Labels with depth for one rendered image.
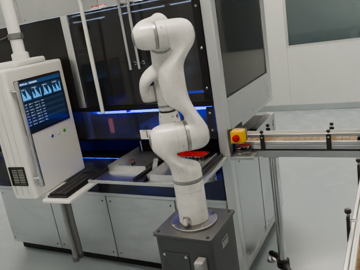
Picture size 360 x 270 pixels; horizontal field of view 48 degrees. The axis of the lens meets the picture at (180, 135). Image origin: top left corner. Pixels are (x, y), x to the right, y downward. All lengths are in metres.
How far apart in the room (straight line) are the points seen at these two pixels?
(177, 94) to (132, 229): 1.59
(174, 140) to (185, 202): 0.26
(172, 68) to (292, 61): 5.43
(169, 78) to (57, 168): 1.32
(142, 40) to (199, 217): 0.71
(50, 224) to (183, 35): 2.28
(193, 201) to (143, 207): 1.19
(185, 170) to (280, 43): 5.44
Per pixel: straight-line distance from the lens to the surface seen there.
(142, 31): 1.49
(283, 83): 6.93
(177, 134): 1.51
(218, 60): 2.21
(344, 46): 6.70
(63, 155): 2.67
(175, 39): 1.49
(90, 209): 3.06
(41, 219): 3.47
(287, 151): 2.34
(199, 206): 1.62
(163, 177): 2.10
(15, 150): 2.46
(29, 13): 2.93
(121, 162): 2.53
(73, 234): 2.98
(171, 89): 1.50
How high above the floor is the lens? 1.64
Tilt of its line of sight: 15 degrees down
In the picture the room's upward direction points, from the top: 9 degrees counter-clockwise
